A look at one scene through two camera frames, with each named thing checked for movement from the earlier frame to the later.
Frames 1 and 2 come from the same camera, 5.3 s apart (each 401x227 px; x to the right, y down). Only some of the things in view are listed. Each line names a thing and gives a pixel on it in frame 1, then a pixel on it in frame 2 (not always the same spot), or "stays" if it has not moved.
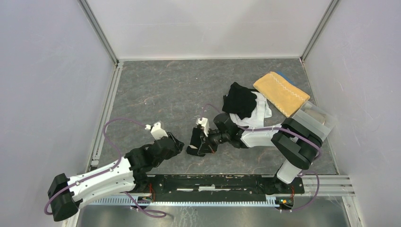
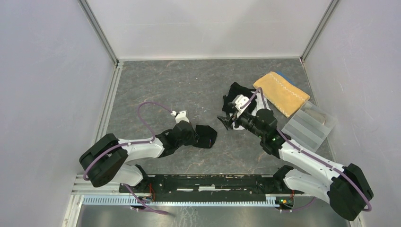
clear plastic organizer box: x=315 y=119 stays
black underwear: x=239 y=100 stays
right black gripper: x=211 y=145 to x=226 y=121
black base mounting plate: x=180 y=186 stays
